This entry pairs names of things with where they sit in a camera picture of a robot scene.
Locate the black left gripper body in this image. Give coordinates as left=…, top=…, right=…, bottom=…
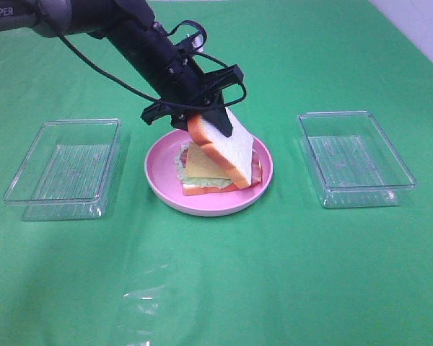
left=140, top=53, right=244, bottom=125

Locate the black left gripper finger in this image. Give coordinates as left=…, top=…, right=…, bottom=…
left=170, top=112, right=188, bottom=130
left=200, top=105, right=233, bottom=137

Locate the bread slice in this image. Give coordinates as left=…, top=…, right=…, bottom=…
left=180, top=143, right=263, bottom=197
left=187, top=108, right=254, bottom=189

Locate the yellow cheese slice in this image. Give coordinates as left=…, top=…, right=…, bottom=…
left=185, top=141, right=229, bottom=179

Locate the green lettuce leaf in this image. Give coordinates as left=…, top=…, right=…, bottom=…
left=174, top=143, right=237, bottom=192

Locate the bacon strip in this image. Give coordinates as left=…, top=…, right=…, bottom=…
left=178, top=149, right=263, bottom=187

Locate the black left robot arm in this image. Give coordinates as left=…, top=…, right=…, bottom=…
left=0, top=1, right=244, bottom=137

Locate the pink round plate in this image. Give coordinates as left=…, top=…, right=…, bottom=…
left=144, top=130, right=274, bottom=217

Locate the left clear plastic tray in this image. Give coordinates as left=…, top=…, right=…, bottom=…
left=3, top=118, right=121, bottom=221

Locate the clear plastic tray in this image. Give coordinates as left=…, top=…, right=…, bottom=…
left=3, top=118, right=121, bottom=221
left=297, top=110, right=416, bottom=208

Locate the right clear plastic tray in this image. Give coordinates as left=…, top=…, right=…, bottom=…
left=297, top=110, right=416, bottom=208

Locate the green tablecloth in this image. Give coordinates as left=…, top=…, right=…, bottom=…
left=0, top=1, right=433, bottom=345

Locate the clear plastic film sheet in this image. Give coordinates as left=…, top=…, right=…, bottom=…
left=109, top=249, right=172, bottom=345

